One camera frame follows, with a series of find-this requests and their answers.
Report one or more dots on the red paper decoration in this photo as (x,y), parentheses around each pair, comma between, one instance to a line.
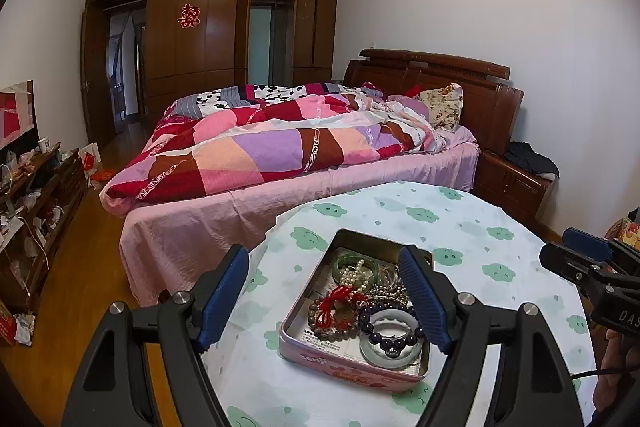
(188,16)

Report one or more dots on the black television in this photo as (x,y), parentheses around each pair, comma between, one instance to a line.
(31,142)

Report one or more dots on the printed paper leaflet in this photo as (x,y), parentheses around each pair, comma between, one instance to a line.
(325,342)

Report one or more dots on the wooden bed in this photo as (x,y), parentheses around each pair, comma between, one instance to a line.
(475,92)

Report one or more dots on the floral pillow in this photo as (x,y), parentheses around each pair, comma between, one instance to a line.
(442,107)

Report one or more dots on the wooden television cabinet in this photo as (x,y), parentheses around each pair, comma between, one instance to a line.
(60,197)

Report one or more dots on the wooden door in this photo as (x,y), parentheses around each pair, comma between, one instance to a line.
(92,72)

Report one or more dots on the red paper box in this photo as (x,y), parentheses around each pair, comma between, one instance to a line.
(7,322)

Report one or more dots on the dark clothes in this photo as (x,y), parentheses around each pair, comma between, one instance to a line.
(530,159)

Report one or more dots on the covered television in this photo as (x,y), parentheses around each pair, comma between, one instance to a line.
(15,117)

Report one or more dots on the colourful floral cloth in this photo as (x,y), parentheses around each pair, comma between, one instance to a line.
(625,232)

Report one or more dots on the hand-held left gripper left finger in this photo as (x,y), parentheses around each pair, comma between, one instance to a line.
(222,302)

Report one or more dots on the person's right hand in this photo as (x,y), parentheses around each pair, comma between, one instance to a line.
(622,372)

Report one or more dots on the wooden nightstand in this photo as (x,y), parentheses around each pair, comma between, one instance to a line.
(510,192)

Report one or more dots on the white jade bangle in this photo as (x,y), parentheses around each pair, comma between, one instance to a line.
(372,352)

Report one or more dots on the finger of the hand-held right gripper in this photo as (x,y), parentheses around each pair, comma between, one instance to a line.
(590,243)
(575,264)

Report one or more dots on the patchwork quilt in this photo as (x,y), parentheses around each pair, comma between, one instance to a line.
(250,147)

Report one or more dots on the red pillow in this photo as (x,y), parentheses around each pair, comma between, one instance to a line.
(411,91)

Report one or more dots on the green jade bangle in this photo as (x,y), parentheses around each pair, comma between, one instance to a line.
(342,264)

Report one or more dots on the silver bangle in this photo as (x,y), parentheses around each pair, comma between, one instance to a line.
(387,277)

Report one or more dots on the white mug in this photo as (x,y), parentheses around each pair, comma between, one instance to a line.
(43,145)

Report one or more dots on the pink tin box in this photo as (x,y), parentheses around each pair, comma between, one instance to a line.
(345,372)

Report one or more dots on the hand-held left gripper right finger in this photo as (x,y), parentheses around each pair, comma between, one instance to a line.
(425,302)

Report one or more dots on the pink bed sheet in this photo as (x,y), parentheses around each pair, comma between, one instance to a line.
(250,217)

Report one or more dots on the wooden wardrobe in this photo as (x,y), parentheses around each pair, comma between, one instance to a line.
(215,32)

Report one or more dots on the red and white paper bag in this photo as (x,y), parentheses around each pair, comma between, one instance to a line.
(89,162)

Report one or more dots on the red packet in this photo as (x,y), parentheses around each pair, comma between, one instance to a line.
(100,177)

